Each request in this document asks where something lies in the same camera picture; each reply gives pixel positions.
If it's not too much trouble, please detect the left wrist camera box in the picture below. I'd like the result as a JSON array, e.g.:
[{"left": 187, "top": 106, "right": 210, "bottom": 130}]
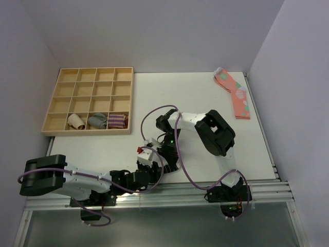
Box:
[{"left": 137, "top": 147, "right": 154, "bottom": 167}]

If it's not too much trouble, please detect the pink patterned sock pair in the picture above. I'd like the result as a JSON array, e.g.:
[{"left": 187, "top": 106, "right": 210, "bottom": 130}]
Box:
[{"left": 213, "top": 67, "right": 250, "bottom": 119}]

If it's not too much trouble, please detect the beige rolled sock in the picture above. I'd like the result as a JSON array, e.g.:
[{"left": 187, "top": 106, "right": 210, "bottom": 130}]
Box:
[{"left": 67, "top": 113, "right": 85, "bottom": 130}]

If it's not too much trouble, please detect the grey rolled sock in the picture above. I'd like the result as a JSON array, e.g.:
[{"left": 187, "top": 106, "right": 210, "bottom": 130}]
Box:
[{"left": 87, "top": 113, "right": 107, "bottom": 129}]

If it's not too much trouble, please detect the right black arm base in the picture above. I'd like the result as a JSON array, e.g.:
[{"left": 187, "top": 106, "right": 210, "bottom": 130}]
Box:
[{"left": 204, "top": 185, "right": 252, "bottom": 205}]

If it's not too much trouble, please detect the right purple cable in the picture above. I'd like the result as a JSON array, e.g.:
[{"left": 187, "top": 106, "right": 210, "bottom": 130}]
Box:
[{"left": 140, "top": 104, "right": 251, "bottom": 219}]

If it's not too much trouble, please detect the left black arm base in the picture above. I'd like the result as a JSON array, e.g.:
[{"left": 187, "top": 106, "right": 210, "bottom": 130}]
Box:
[{"left": 69, "top": 190, "right": 117, "bottom": 223}]

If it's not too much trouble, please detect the purple cable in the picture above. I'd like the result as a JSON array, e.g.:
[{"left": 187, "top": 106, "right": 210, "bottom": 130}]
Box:
[
  {"left": 17, "top": 146, "right": 165, "bottom": 227},
  {"left": 140, "top": 104, "right": 251, "bottom": 219}
]

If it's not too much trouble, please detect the purple striped sock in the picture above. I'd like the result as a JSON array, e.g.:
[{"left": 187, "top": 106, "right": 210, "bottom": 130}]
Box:
[{"left": 107, "top": 114, "right": 129, "bottom": 129}]

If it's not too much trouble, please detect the black white-striped sock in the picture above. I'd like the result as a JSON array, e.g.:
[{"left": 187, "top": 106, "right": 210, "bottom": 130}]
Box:
[{"left": 164, "top": 164, "right": 179, "bottom": 174}]

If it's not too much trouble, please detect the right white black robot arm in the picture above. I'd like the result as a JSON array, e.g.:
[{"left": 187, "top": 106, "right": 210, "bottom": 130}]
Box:
[{"left": 156, "top": 109, "right": 243, "bottom": 201}]

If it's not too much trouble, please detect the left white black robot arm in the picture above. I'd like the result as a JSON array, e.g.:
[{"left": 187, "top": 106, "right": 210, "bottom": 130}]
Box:
[{"left": 18, "top": 154, "right": 165, "bottom": 205}]

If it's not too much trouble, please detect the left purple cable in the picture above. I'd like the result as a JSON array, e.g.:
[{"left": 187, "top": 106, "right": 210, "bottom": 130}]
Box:
[{"left": 17, "top": 146, "right": 165, "bottom": 227}]

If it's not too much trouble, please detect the wooden compartment tray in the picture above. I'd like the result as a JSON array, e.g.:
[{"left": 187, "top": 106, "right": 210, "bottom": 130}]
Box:
[{"left": 42, "top": 67, "right": 134, "bottom": 136}]

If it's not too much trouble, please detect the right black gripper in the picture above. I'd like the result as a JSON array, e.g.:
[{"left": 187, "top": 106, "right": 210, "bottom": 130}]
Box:
[{"left": 157, "top": 129, "right": 181, "bottom": 169}]

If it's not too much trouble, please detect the aluminium mounting rail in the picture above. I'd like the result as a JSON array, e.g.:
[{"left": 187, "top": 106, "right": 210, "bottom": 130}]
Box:
[{"left": 24, "top": 181, "right": 295, "bottom": 211}]

